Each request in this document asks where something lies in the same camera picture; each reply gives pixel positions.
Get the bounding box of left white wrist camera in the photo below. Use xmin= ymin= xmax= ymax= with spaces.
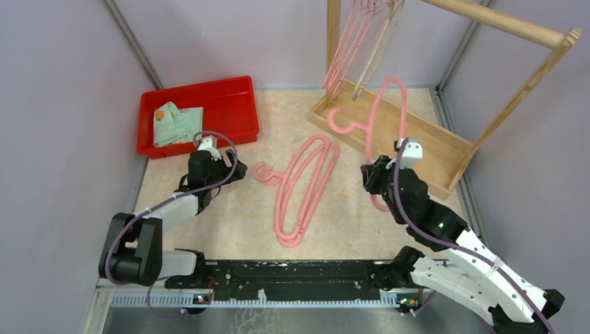
xmin=197 ymin=136 xmax=222 ymax=161

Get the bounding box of thin pink wire hanger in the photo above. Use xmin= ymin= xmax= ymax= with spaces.
xmin=324 ymin=1 xmax=378 ymax=97
xmin=324 ymin=1 xmax=398 ymax=97
xmin=323 ymin=1 xmax=373 ymax=104

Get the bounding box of green folded cloth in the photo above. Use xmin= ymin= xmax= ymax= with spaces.
xmin=153 ymin=102 xmax=204 ymax=148

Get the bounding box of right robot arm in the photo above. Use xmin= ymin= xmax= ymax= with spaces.
xmin=360 ymin=156 xmax=565 ymax=333

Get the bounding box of beige thick hanger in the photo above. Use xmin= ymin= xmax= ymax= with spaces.
xmin=351 ymin=1 xmax=406 ymax=101

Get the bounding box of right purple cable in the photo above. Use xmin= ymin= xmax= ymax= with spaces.
xmin=392 ymin=138 xmax=557 ymax=334

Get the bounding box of red plastic bin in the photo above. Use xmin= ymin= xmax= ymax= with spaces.
xmin=136 ymin=76 xmax=260 ymax=159

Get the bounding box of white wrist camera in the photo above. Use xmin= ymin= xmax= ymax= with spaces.
xmin=197 ymin=136 xmax=222 ymax=161
xmin=396 ymin=138 xmax=423 ymax=169

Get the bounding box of wooden hanger rack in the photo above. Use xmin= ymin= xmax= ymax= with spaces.
xmin=308 ymin=1 xmax=582 ymax=199

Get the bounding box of thick pink hanger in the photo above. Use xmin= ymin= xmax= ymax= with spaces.
xmin=252 ymin=134 xmax=341 ymax=249
xmin=274 ymin=138 xmax=335 ymax=243
xmin=327 ymin=77 xmax=409 ymax=213

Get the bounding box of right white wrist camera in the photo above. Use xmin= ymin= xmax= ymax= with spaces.
xmin=396 ymin=138 xmax=423 ymax=169

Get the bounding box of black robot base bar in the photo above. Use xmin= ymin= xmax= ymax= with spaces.
xmin=164 ymin=252 xmax=435 ymax=316

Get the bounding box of purple cable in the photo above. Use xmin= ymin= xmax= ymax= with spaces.
xmin=392 ymin=138 xmax=557 ymax=334
xmin=104 ymin=131 xmax=239 ymax=320

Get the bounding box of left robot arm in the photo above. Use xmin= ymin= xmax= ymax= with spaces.
xmin=98 ymin=150 xmax=248 ymax=288

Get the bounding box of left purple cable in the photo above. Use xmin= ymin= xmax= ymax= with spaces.
xmin=104 ymin=131 xmax=239 ymax=320

